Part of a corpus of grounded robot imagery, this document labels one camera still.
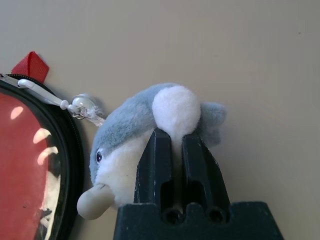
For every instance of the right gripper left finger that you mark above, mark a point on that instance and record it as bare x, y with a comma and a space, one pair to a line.
153, 162

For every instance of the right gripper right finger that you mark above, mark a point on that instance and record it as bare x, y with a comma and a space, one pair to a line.
205, 170

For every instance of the grey white plush dolphin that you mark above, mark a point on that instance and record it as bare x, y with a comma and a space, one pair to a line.
125, 120

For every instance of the red black paddle case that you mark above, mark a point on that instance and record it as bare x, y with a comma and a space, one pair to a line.
72, 150

